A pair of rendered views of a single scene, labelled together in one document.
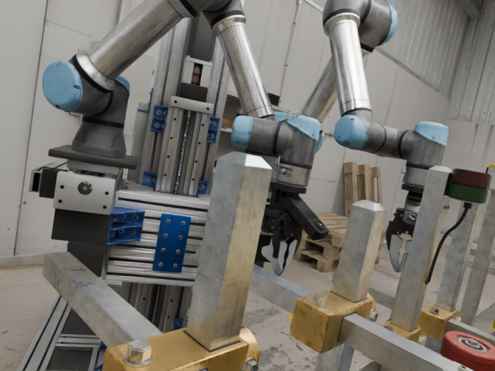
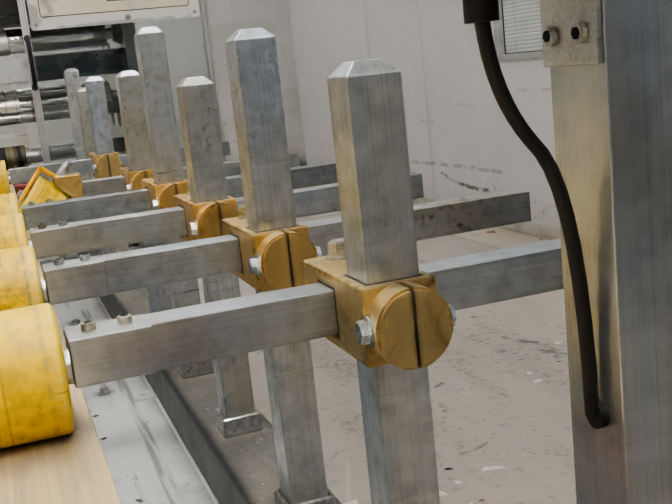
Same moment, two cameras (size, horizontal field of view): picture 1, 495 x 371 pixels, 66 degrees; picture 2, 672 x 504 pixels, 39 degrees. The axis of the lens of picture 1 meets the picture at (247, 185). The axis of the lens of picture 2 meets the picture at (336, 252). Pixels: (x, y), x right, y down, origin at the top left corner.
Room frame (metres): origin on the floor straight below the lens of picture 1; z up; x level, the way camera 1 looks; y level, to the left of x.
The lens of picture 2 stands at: (0.76, -0.70, 1.10)
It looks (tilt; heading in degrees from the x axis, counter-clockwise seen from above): 11 degrees down; 118
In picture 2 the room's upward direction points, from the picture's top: 6 degrees counter-clockwise
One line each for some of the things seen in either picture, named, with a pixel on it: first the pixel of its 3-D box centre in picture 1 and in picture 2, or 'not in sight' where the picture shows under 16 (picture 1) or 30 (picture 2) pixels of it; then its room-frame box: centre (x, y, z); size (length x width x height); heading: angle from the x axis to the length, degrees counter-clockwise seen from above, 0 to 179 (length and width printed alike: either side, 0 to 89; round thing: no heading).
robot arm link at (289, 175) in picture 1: (292, 176); not in sight; (0.86, -0.10, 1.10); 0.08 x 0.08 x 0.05
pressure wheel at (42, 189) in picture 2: not in sight; (41, 205); (-0.35, 0.43, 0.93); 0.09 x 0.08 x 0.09; 47
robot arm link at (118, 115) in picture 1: (105, 96); not in sight; (1.12, 0.45, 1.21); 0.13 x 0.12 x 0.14; 167
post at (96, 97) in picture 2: not in sight; (110, 192); (-0.58, 0.87, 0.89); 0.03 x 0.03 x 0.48; 47
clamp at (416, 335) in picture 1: (397, 341); not in sight; (0.67, -0.33, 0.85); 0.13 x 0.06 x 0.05; 137
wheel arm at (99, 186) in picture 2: not in sight; (192, 175); (-0.18, 0.61, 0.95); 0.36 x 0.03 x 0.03; 47
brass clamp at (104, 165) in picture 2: not in sight; (105, 164); (-0.59, 0.88, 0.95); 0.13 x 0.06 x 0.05; 137
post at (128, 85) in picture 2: not in sight; (148, 221); (-0.21, 0.52, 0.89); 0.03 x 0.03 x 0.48; 47
